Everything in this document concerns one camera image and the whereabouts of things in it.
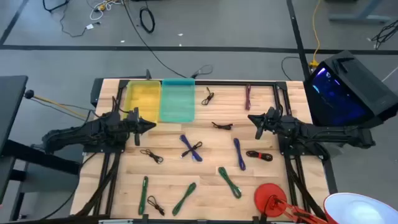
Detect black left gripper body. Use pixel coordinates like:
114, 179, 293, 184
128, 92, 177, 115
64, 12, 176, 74
123, 107, 142, 147

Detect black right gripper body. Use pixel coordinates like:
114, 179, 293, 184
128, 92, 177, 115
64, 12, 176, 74
255, 106, 284, 140

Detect pink braided USB cable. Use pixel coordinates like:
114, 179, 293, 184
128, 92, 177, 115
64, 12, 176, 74
244, 83, 252, 111

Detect black cable with red tie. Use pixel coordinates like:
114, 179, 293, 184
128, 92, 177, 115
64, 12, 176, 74
246, 150, 274, 162

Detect slim purple braided USB cable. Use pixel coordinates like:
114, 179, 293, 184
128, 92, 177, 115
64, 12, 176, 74
233, 138, 247, 172

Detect wide purple braided USB cable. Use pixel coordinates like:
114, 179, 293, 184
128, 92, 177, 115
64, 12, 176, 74
179, 134, 203, 163

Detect green braided USB cable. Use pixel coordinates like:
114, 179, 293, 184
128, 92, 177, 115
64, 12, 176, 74
217, 166, 243, 200
172, 182, 198, 217
138, 175, 149, 216

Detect yellow translucent plastic bin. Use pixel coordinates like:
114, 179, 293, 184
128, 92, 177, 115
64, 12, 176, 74
123, 80, 162, 124

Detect teal translucent plastic bin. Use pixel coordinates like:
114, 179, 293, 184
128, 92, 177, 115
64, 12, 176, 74
159, 78, 196, 123

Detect black table side box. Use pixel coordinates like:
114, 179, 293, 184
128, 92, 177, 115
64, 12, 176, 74
91, 77, 105, 108

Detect red desk lamp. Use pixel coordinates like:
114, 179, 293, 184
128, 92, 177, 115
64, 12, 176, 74
254, 182, 398, 224

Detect yellow rod with black knob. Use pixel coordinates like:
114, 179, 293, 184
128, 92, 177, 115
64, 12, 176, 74
24, 89, 91, 119

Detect black side desk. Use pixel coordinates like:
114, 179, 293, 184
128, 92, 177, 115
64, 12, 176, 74
0, 75, 81, 222

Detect grey desk foot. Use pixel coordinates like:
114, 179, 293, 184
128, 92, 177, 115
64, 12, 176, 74
328, 0, 393, 24

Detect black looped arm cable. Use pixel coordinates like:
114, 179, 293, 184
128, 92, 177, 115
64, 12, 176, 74
111, 95, 131, 115

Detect curved black floor cable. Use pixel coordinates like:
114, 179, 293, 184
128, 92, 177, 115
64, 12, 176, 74
280, 56, 308, 82

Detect small looped black floor cable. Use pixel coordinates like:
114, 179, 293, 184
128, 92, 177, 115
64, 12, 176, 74
191, 64, 214, 79

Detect long black floor cable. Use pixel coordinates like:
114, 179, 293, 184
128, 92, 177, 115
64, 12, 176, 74
121, 0, 187, 78

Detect yellow floor extension cable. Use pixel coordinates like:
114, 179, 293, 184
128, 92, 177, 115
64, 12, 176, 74
310, 0, 323, 68

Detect coiled black floor cable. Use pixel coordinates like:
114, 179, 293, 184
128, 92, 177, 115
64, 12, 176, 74
139, 6, 156, 34

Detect black cable with white plug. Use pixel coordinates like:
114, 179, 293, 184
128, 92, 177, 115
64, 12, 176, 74
58, 11, 102, 39

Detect white floor cable bundle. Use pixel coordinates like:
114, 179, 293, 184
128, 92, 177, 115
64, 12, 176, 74
89, 0, 123, 21

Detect tangled black floor cables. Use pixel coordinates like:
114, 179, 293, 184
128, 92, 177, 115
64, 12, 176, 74
371, 19, 398, 50

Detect black floor cable loop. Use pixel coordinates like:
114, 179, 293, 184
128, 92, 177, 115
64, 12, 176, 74
42, 0, 70, 13

